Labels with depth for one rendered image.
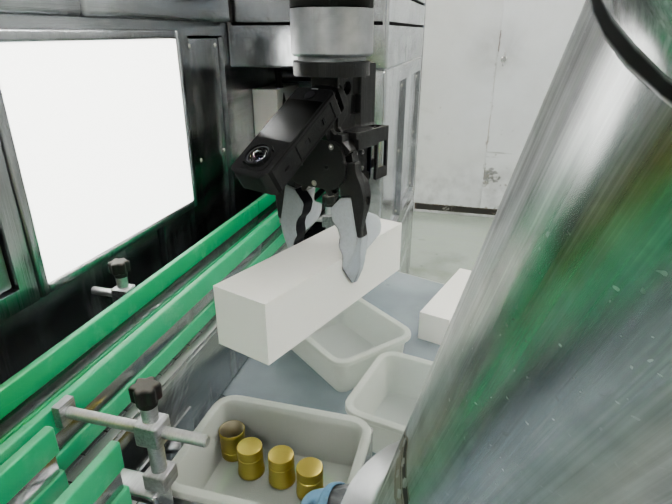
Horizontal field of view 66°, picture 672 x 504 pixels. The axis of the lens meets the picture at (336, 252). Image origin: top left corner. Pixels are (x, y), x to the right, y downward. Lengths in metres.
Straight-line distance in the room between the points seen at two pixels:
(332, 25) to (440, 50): 3.49
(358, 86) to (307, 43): 0.07
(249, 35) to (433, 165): 2.91
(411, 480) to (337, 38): 0.37
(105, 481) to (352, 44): 0.44
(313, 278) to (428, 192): 3.65
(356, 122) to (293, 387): 0.54
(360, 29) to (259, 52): 0.81
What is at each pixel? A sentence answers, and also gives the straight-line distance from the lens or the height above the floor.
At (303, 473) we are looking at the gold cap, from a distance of 0.69.
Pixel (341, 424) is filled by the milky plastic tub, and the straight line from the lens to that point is 0.73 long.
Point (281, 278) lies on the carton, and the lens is 0.47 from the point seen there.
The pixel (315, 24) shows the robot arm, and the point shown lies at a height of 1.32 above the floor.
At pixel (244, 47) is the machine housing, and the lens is 1.29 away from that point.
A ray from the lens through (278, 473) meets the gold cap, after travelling 0.72.
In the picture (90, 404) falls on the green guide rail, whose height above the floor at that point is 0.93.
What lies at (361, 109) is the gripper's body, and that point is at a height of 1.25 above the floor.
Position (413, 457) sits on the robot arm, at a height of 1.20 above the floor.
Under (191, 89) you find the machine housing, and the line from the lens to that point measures 1.16.
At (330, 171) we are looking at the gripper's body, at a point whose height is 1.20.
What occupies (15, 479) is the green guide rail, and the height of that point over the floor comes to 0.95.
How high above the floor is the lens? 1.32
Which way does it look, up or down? 23 degrees down
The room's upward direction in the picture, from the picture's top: straight up
